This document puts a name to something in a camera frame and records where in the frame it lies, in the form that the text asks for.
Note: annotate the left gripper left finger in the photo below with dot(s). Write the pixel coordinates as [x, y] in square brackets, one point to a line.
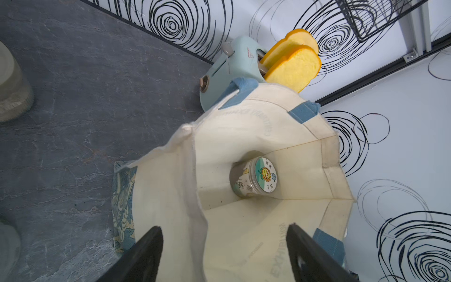
[141, 262]

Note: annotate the black wire basket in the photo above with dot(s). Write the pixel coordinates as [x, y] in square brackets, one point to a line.
[369, 18]

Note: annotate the beige lid jar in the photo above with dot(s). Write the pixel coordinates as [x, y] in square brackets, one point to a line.
[17, 96]

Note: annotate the white lid small jar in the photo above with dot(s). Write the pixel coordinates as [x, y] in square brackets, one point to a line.
[256, 177]

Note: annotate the front yellow bread slice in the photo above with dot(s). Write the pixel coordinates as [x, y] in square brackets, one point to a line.
[295, 70]

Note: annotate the yellow bread slice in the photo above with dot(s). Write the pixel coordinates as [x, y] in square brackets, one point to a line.
[295, 70]
[286, 46]

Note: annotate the rear yellow bread slice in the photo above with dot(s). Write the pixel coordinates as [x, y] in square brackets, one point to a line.
[286, 46]

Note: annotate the beige canvas tote bag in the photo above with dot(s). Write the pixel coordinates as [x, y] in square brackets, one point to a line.
[209, 233]

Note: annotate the mint green toaster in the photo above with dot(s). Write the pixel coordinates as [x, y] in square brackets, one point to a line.
[239, 58]

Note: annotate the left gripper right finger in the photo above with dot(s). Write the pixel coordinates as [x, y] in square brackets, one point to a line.
[310, 262]

